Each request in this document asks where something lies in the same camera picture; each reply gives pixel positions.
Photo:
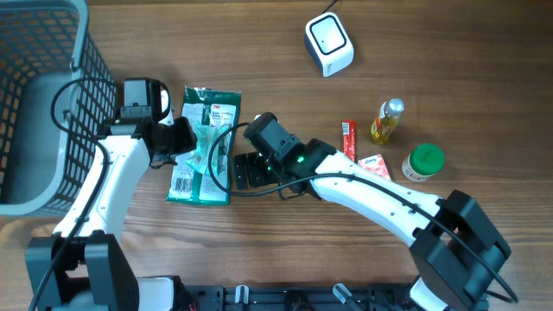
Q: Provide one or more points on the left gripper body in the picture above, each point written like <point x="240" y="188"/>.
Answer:
<point x="178" y="138"/>

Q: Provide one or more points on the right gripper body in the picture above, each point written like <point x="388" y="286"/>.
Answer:
<point x="262" y="171"/>

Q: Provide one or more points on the green package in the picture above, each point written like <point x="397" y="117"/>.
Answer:
<point x="209" y="107"/>

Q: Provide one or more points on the red white tube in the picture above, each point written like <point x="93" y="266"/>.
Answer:
<point x="349" y="138"/>

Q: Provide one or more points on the small yellow bottle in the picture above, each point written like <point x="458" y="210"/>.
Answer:
<point x="386" y="121"/>

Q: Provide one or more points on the green lid jar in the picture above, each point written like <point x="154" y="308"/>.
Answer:
<point x="423" y="162"/>

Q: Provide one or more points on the light teal sachet pack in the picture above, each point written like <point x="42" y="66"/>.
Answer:
<point x="206" y="134"/>

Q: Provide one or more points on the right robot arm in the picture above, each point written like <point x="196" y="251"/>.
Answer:
<point x="457" y="250"/>

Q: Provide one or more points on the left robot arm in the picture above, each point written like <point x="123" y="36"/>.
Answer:
<point x="81" y="266"/>

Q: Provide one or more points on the white barcode scanner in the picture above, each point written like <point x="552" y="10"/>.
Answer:
<point x="328" y="43"/>

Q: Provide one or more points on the dark grey mesh basket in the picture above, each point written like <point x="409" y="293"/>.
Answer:
<point x="55" y="87"/>

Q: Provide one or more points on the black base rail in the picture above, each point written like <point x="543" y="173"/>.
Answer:
<point x="339" y="297"/>

